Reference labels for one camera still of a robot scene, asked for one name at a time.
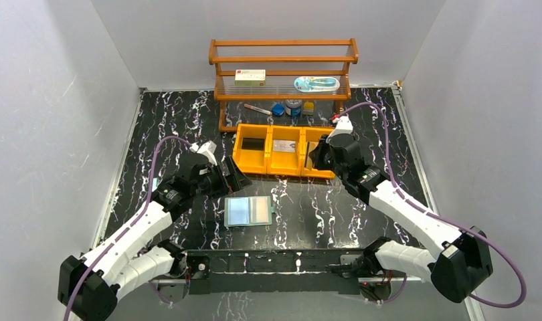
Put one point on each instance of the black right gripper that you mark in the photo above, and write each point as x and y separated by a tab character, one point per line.
322	153

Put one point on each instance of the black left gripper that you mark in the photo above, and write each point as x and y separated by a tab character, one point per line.
224	176

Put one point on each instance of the tan printed card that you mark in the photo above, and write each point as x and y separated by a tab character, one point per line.
310	146

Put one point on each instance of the green card holder wallet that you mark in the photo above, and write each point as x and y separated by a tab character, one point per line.
248	211

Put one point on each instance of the orange three-compartment bin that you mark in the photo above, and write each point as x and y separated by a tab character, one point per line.
278	163

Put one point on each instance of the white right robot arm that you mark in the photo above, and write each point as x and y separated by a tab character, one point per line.
455	262

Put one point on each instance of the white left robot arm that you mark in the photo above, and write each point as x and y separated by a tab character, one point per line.
91	286

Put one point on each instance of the silver card in bin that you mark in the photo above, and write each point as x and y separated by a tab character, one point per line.
284	146

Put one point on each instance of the black card in bin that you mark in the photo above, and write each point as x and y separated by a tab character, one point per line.
257	144

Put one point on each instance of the round blue white tin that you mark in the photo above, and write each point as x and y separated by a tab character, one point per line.
293	107

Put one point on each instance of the small blue object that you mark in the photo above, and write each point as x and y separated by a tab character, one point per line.
277	110

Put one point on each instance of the blue oval packaged item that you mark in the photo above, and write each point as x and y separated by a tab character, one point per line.
316	84

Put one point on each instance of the wooden shelf rack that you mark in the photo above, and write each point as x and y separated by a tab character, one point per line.
283	61

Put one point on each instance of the brown white marker pen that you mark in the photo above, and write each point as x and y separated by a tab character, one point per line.
258	109

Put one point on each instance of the white red box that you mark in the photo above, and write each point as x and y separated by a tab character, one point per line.
250	78

